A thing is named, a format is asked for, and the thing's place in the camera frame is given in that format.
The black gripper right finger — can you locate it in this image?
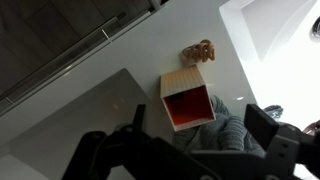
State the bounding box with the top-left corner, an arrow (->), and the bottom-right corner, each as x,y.
244,103 -> 320,180

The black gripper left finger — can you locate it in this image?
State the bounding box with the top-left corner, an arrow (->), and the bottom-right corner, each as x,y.
61,103 -> 221,180

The cream box with orange inside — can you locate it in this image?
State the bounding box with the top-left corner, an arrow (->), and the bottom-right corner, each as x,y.
159,64 -> 217,133

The grey knitted cloth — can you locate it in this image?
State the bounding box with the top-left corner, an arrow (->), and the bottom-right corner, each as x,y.
171,94 -> 284,159

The white washbasin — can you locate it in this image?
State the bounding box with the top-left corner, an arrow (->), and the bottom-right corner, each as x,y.
0,68 -> 151,180
218,0 -> 320,134

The tan looped knot object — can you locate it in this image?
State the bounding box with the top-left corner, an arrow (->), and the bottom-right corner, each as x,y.
181,39 -> 217,64

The chrome sink drain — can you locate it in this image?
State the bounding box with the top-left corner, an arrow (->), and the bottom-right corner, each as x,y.
309,16 -> 320,43

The steel bar drawer handle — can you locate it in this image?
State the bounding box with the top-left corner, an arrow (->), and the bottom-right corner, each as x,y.
0,11 -> 128,105

